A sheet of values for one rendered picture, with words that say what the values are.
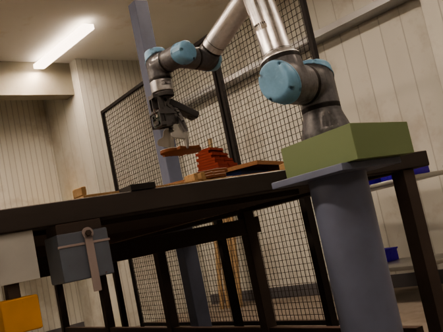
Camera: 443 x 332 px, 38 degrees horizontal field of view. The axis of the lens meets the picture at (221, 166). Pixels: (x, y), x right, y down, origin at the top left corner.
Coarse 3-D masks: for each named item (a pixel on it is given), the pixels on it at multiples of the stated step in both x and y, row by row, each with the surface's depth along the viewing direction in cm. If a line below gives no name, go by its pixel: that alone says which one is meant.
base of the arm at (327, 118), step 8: (320, 104) 182; (328, 104) 182; (336, 104) 184; (304, 112) 186; (312, 112) 183; (320, 112) 182; (328, 112) 182; (336, 112) 182; (304, 120) 186; (312, 120) 182; (320, 120) 181; (328, 120) 181; (336, 120) 181; (344, 120) 182; (304, 128) 185; (312, 128) 181; (320, 128) 180; (328, 128) 179; (304, 136) 184; (312, 136) 181
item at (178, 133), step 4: (176, 124) 210; (176, 128) 209; (180, 128) 209; (172, 132) 207; (176, 132) 208; (180, 132) 208; (184, 132) 208; (172, 136) 206; (176, 136) 207; (180, 136) 207; (184, 136) 208; (188, 136) 208; (184, 140) 208; (188, 140) 208; (188, 144) 208
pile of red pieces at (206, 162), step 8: (200, 152) 311; (208, 152) 308; (216, 152) 316; (200, 160) 310; (208, 160) 308; (216, 160) 308; (224, 160) 316; (232, 160) 323; (200, 168) 310; (208, 168) 307
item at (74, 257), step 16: (64, 224) 160; (80, 224) 162; (96, 224) 165; (48, 240) 162; (64, 240) 158; (80, 240) 160; (96, 240) 162; (48, 256) 163; (64, 256) 157; (80, 256) 159; (96, 256) 161; (64, 272) 156; (80, 272) 158; (96, 272) 160; (112, 272) 163; (96, 288) 159
